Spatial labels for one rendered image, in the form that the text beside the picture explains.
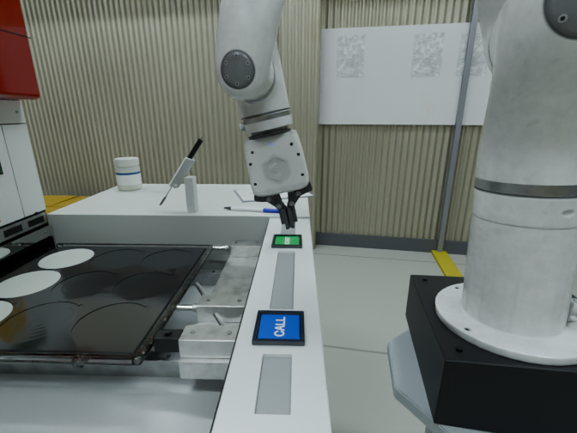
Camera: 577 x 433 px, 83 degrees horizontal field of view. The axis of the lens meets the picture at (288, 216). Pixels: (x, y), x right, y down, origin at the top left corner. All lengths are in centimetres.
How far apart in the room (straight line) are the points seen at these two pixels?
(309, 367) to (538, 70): 35
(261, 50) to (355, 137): 247
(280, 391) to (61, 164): 393
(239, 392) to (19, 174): 72
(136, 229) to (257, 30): 56
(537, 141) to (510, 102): 5
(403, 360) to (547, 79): 42
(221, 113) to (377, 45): 140
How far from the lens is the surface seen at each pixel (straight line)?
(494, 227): 47
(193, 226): 81
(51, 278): 76
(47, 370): 65
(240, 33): 47
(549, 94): 42
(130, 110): 355
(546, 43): 39
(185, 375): 51
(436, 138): 299
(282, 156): 55
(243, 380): 34
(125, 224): 87
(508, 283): 48
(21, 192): 91
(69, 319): 61
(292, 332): 38
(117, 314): 59
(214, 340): 47
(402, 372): 58
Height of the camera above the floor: 119
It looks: 18 degrees down
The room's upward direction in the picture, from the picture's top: straight up
